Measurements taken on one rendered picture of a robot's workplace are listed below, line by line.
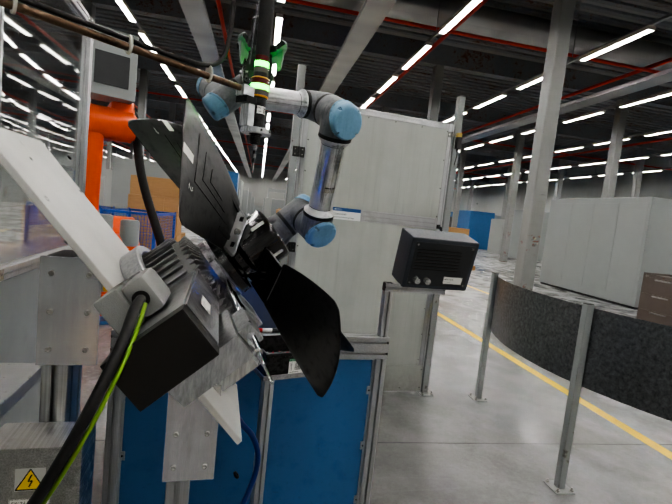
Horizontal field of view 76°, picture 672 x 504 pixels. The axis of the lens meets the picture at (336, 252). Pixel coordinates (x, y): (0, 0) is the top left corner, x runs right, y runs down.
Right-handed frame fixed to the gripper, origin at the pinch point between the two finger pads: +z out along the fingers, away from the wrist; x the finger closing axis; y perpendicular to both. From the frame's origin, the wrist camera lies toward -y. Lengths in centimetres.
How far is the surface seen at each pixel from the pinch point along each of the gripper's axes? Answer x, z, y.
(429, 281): -66, -33, 57
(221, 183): 6.5, 23.3, 34.4
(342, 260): -78, -182, 69
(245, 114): 2.6, -0.1, 17.4
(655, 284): -600, -365, 88
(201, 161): 9.8, 29.8, 31.6
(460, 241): -75, -32, 42
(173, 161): 16.7, 2.8, 30.2
